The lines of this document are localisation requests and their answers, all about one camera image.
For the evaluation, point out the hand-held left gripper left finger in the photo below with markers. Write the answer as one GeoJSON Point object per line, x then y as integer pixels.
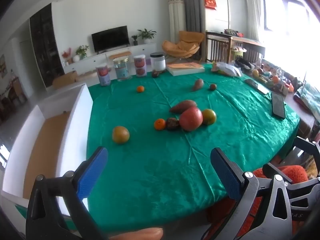
{"type": "Point", "coordinates": [93, 170]}

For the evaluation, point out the translucent green bag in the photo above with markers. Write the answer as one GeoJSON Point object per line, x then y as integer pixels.
{"type": "Point", "coordinates": [307, 95]}

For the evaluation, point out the black television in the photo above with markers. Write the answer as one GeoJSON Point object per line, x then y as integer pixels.
{"type": "Point", "coordinates": [110, 38]}

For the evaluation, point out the green tablecloth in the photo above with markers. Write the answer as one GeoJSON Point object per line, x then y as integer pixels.
{"type": "Point", "coordinates": [162, 167]}

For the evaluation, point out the black smartphone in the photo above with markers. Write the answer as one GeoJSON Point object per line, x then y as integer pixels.
{"type": "Point", "coordinates": [278, 104]}

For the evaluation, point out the wooden dining chairs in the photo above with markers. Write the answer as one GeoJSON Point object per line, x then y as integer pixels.
{"type": "Point", "coordinates": [11, 93]}

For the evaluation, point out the large potted plant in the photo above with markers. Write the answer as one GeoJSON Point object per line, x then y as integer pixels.
{"type": "Point", "coordinates": [147, 33]}

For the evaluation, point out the standing air conditioner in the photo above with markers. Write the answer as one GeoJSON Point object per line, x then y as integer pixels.
{"type": "Point", "coordinates": [176, 12]}

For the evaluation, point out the grey curtain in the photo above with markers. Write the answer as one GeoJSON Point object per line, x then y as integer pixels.
{"type": "Point", "coordinates": [191, 5]}

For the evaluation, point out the pile of small toys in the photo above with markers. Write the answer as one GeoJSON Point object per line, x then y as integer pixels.
{"type": "Point", "coordinates": [272, 78]}

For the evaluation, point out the red flower bouquet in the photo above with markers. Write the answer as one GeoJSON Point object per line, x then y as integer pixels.
{"type": "Point", "coordinates": [66, 55]}

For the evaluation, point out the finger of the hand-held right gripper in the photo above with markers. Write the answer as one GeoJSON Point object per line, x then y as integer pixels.
{"type": "Point", "coordinates": [308, 147]}
{"type": "Point", "coordinates": [275, 170]}

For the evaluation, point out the small brown kiwi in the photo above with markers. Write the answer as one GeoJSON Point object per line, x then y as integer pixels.
{"type": "Point", "coordinates": [212, 86]}

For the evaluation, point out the wooden top stool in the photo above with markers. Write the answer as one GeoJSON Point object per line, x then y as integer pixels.
{"type": "Point", "coordinates": [120, 54]}

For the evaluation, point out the red apple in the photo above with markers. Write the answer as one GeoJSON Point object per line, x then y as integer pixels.
{"type": "Point", "coordinates": [190, 118]}

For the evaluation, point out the small potted plant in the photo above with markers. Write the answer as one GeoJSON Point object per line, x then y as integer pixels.
{"type": "Point", "coordinates": [134, 39]}

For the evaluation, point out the wall picture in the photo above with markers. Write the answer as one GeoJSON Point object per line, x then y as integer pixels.
{"type": "Point", "coordinates": [2, 66]}

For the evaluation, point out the orange plush cushion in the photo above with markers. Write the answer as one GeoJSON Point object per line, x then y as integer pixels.
{"type": "Point", "coordinates": [297, 172]}

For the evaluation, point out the dark bookshelf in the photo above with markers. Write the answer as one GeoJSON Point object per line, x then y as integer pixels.
{"type": "Point", "coordinates": [46, 47]}

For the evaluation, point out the person's left hand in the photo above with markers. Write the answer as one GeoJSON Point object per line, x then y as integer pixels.
{"type": "Point", "coordinates": [140, 234]}

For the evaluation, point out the round wooden tray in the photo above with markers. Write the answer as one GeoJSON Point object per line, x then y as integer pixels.
{"type": "Point", "coordinates": [86, 75]}

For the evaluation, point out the crumpled plastic bag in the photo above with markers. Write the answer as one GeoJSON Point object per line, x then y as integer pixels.
{"type": "Point", "coordinates": [227, 68]}

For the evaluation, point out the glass jar gold lid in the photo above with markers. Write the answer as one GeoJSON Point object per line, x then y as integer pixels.
{"type": "Point", "coordinates": [122, 68]}

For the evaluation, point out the brown cardboard box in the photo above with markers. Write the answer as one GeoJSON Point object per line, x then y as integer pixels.
{"type": "Point", "coordinates": [65, 79]}

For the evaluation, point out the tangerine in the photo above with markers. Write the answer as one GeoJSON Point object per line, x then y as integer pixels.
{"type": "Point", "coordinates": [140, 89]}
{"type": "Point", "coordinates": [159, 124]}

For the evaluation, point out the potted plant white vase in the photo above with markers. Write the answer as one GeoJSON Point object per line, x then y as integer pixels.
{"type": "Point", "coordinates": [82, 51]}

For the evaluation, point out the wooden slatted bench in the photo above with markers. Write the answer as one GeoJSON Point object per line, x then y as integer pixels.
{"type": "Point", "coordinates": [220, 48]}

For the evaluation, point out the white cardboard box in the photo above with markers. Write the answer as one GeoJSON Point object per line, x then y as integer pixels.
{"type": "Point", "coordinates": [80, 130]}

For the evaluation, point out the printed tin can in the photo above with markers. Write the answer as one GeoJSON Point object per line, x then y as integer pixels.
{"type": "Point", "coordinates": [140, 65]}
{"type": "Point", "coordinates": [103, 76]}

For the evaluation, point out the flat white box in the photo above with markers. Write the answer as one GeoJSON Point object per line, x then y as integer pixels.
{"type": "Point", "coordinates": [186, 68]}

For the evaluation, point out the white jar black lid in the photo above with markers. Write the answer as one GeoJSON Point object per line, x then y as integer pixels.
{"type": "Point", "coordinates": [158, 61]}

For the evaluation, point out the green-red mango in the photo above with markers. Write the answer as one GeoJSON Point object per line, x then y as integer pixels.
{"type": "Point", "coordinates": [210, 116]}

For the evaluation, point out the reddish sweet potato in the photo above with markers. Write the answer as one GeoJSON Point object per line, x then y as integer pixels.
{"type": "Point", "coordinates": [183, 105]}
{"type": "Point", "coordinates": [198, 84]}

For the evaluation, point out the orange lounge chair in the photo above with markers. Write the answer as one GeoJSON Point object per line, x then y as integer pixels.
{"type": "Point", "coordinates": [182, 45]}

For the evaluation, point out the dark framed window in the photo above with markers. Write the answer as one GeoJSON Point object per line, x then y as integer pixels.
{"type": "Point", "coordinates": [285, 12]}

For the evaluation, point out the yellow-green pear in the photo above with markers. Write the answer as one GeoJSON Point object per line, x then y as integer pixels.
{"type": "Point", "coordinates": [120, 135]}

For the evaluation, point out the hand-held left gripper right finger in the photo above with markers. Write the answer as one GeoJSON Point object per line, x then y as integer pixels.
{"type": "Point", "coordinates": [226, 177]}

